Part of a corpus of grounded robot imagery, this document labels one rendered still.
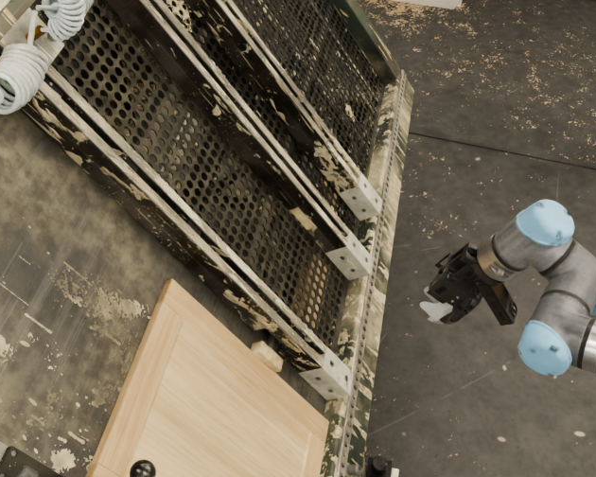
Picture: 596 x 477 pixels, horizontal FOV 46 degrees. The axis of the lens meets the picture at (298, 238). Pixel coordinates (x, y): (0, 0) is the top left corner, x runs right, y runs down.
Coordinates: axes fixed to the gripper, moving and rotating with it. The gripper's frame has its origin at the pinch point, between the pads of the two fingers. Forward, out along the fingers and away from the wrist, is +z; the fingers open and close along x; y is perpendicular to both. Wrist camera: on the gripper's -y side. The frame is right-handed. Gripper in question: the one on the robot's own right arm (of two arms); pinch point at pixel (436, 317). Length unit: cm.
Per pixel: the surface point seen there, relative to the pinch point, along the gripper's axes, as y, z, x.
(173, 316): 42.5, 20.1, 16.9
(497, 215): -69, 112, -167
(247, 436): 17.1, 33.3, 24.8
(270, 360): 19.4, 32.5, 7.5
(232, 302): 33.1, 26.9, 3.3
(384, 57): 23, 49, -131
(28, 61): 79, -22, 17
